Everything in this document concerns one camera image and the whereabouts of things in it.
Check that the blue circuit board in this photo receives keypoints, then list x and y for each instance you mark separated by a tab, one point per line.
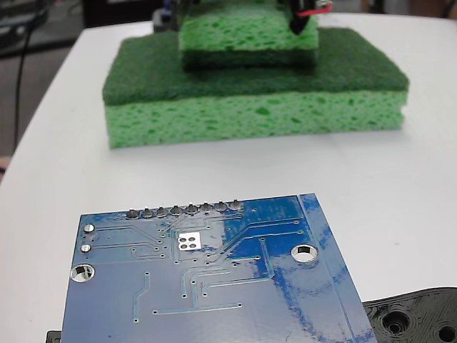
214	293

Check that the dark equipment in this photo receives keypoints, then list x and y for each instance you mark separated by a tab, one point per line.
18	21

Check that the small green sponge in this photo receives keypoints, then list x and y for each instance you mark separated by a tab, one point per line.
242	35

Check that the black printed bracket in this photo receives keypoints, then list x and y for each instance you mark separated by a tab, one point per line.
410	314

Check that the large green sponge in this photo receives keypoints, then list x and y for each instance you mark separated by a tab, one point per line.
257	114

